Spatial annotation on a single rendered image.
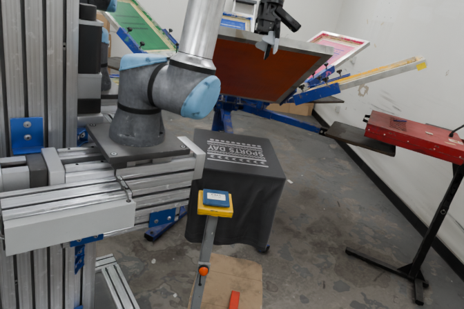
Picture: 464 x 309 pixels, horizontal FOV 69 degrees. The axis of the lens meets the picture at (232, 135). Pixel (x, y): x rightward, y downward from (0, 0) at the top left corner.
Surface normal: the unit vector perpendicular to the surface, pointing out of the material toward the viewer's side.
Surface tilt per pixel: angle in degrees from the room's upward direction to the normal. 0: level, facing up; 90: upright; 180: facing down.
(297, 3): 90
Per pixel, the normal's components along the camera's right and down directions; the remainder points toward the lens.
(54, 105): 0.57, 0.39
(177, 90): -0.36, 0.11
